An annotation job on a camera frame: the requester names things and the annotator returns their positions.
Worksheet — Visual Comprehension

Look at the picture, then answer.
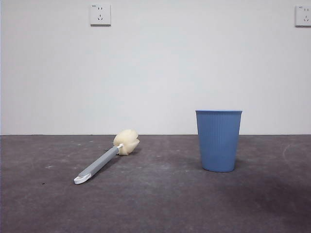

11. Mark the white wall socket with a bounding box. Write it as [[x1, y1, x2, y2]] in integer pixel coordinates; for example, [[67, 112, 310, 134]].
[[295, 5, 311, 27], [90, 3, 112, 27]]

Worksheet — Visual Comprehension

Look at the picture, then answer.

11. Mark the blue ribbed plastic cup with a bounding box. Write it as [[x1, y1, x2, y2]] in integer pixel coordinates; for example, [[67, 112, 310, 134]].
[[195, 109, 243, 173]]

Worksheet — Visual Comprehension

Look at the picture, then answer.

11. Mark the grey handle sponge cup brush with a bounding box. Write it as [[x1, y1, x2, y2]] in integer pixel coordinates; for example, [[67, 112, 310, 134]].
[[73, 129, 141, 185]]

